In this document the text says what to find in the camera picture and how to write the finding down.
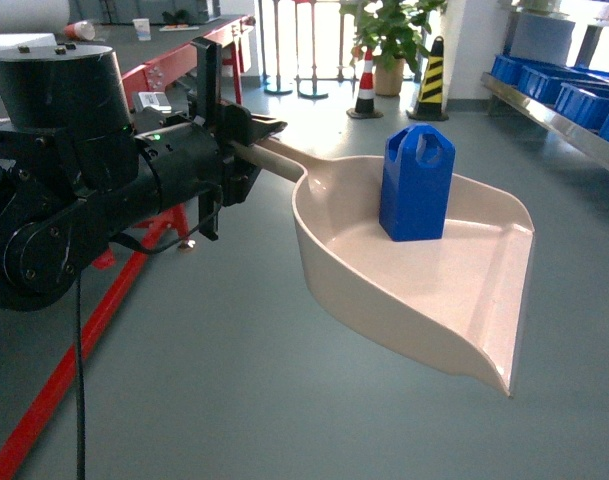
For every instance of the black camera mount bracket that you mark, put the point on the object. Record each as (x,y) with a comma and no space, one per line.
(204,106)

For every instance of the beige plastic dustpan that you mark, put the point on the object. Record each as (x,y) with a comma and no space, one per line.
(455,304)

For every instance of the paper cup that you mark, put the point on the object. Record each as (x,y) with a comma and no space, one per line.
(142,29)

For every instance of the green potted plant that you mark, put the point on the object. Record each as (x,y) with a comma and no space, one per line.
(395,33)

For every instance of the yellow black traffic cone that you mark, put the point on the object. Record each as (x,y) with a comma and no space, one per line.
(429,101)

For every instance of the red white traffic cone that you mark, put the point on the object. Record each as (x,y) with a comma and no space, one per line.
(364,107)

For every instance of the blue plastic part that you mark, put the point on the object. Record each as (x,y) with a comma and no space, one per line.
(417,172)

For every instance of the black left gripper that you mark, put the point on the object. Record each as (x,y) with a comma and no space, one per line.
(217,164)

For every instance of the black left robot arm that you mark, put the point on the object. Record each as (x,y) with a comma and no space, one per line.
(77,170)

